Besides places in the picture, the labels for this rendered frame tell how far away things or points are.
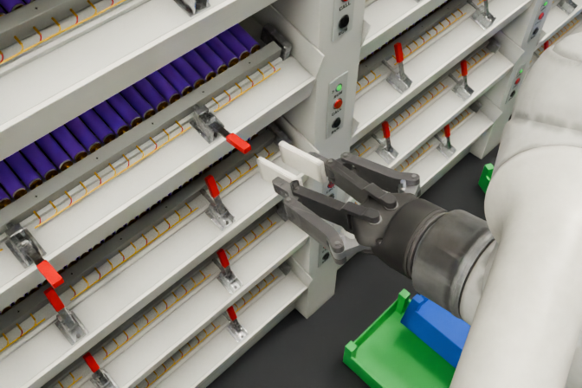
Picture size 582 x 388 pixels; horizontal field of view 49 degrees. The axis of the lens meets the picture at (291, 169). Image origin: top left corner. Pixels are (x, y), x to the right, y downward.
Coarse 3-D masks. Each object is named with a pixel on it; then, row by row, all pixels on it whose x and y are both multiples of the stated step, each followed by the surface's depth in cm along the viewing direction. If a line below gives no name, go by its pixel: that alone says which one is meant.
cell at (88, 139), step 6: (72, 120) 79; (78, 120) 79; (72, 126) 79; (78, 126) 79; (84, 126) 79; (72, 132) 79; (78, 132) 79; (84, 132) 79; (90, 132) 79; (78, 138) 79; (84, 138) 78; (90, 138) 78; (96, 138) 79; (84, 144) 79; (90, 144) 78
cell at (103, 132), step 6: (84, 114) 80; (90, 114) 80; (96, 114) 81; (84, 120) 80; (90, 120) 80; (96, 120) 80; (102, 120) 80; (90, 126) 80; (96, 126) 79; (102, 126) 80; (96, 132) 80; (102, 132) 79; (108, 132) 79; (102, 138) 79
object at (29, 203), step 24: (264, 48) 90; (240, 72) 87; (192, 96) 84; (216, 96) 86; (144, 120) 81; (168, 120) 81; (120, 144) 78; (72, 168) 76; (96, 168) 77; (48, 192) 74; (0, 216) 71; (24, 216) 73
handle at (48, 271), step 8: (24, 248) 70; (32, 248) 70; (32, 256) 70; (40, 256) 70; (40, 264) 69; (48, 264) 69; (48, 272) 68; (56, 272) 68; (48, 280) 67; (56, 280) 67
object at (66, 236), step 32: (256, 32) 94; (288, 32) 90; (288, 64) 92; (320, 64) 89; (256, 96) 88; (288, 96) 90; (192, 128) 84; (256, 128) 90; (160, 160) 81; (192, 160) 82; (96, 192) 77; (128, 192) 78; (160, 192) 82; (32, 224) 74; (64, 224) 75; (96, 224) 76; (0, 256) 72; (64, 256) 75; (0, 288) 70
